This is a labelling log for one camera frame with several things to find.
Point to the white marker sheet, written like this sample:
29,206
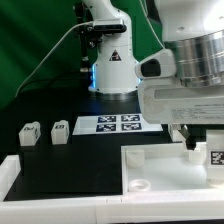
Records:
113,124

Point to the white square table top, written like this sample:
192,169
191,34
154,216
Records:
167,168

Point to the white left obstacle wall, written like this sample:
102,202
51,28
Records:
9,170

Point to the white front obstacle wall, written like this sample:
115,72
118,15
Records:
131,208

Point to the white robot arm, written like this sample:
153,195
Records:
181,85

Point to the white obstacle wall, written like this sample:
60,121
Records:
9,170
131,208

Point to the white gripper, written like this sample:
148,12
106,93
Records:
170,104

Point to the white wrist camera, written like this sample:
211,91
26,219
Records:
157,69

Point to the black camera on stand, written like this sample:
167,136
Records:
107,26

